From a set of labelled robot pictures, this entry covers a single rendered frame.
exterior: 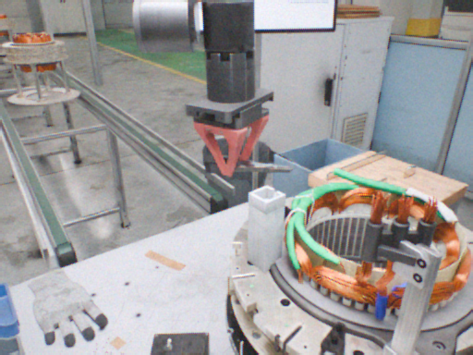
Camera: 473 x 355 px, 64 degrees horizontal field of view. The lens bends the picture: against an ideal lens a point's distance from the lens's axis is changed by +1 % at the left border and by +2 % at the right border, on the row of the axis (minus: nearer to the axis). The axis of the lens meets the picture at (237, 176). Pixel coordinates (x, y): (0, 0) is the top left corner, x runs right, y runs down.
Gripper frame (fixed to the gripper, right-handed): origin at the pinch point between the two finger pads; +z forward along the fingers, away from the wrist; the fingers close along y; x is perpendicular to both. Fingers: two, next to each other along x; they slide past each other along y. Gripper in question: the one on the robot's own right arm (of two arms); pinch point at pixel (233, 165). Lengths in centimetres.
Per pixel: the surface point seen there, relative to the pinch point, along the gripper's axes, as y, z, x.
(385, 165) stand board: -34.5, 11.5, 11.8
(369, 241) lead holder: 12.8, -4.3, 21.0
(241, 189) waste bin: -114, 81, -76
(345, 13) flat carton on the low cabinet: -222, 0, -66
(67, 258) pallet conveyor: -3, 43, -57
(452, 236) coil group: -2.8, 3.1, 25.8
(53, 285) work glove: 8, 37, -44
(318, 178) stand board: -22.1, 11.2, 3.2
